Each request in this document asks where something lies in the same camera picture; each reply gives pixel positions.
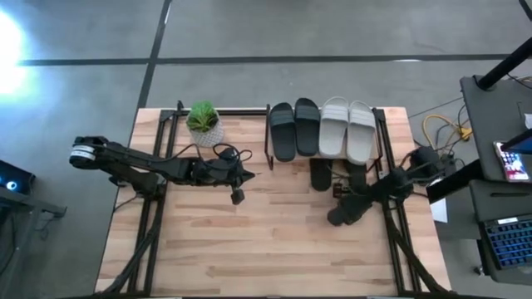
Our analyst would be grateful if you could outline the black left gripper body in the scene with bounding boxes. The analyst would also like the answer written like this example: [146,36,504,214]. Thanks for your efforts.
[190,157,238,188]

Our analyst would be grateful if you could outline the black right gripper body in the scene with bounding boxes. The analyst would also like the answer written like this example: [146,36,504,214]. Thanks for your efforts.
[342,182,367,205]

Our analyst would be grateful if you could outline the black rubber slide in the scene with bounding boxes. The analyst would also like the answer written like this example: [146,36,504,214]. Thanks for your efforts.
[308,157,333,193]
[344,160,369,192]
[268,102,298,163]
[293,97,322,158]

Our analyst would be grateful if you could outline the wooden shelf with black frame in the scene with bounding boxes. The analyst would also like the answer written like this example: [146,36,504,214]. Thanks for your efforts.
[264,103,386,171]

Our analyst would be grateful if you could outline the grey rubber slide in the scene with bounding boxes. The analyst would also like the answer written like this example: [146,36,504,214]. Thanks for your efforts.
[345,100,377,166]
[318,96,350,159]

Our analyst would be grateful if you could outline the green plant in white pot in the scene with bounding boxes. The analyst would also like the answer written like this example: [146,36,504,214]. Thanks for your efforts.
[185,100,225,149]

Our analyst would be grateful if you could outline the white paper sheet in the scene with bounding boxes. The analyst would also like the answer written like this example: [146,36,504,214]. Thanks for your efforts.
[430,198,449,224]

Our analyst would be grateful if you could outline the black slanted bar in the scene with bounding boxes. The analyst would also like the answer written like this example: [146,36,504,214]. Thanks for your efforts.
[427,159,485,204]

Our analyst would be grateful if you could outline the grey side desk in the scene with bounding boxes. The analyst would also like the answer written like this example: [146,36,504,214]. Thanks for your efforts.
[460,74,532,287]

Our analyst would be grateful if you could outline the smartphone with lit screen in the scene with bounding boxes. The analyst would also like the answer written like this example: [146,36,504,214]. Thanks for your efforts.
[493,140,532,184]

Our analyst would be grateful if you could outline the laptop with backlit keyboard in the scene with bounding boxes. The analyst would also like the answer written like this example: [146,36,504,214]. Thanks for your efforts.
[477,213,532,275]

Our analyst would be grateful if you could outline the dark blue tablet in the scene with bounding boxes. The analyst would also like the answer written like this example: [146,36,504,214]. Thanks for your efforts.
[500,129,532,155]

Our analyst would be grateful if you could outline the grey metal stand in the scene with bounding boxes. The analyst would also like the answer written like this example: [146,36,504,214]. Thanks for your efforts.
[0,186,67,299]

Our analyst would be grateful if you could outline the black device with blue light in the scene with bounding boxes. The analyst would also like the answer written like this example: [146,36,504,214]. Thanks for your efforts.
[0,159,37,194]

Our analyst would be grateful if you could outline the thick black pole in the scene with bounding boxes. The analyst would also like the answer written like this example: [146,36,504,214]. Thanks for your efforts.
[476,37,532,91]

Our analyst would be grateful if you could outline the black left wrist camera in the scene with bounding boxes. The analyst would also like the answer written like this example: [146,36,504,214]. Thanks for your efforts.
[229,187,247,206]

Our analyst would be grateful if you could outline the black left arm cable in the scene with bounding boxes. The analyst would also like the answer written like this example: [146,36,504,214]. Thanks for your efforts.
[165,142,254,167]

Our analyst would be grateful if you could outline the black metal rig frame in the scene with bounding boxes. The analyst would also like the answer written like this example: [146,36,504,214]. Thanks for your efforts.
[94,99,454,299]

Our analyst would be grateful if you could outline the yellow cable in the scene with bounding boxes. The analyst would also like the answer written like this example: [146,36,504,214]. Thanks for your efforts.
[422,114,474,150]

